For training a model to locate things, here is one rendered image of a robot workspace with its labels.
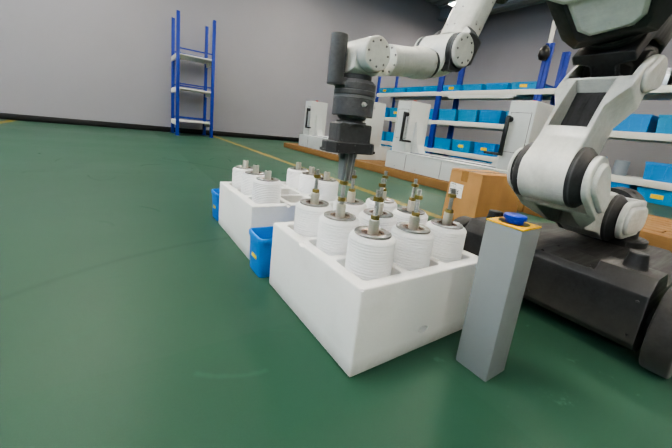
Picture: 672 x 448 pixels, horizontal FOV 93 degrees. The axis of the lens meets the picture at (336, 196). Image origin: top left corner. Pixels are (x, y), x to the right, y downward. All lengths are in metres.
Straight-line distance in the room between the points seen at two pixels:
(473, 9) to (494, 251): 0.57
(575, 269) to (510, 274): 0.35
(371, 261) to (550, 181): 0.47
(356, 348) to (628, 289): 0.62
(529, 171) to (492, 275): 0.32
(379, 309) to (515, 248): 0.27
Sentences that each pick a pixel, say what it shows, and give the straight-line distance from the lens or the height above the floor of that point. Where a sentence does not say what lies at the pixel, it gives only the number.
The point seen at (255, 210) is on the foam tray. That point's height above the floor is 0.17.
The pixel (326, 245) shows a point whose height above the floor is 0.19.
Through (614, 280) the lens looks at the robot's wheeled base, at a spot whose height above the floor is 0.18.
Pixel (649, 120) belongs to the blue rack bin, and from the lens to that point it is 5.30.
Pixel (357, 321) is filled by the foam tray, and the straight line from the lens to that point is 0.62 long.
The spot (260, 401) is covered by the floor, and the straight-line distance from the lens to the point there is 0.64.
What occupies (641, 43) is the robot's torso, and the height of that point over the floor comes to 0.72.
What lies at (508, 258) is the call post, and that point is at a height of 0.26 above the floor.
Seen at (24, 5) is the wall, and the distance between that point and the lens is 6.96.
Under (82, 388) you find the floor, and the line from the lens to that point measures 0.72.
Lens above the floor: 0.45
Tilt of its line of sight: 12 degrees down
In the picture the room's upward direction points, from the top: 7 degrees clockwise
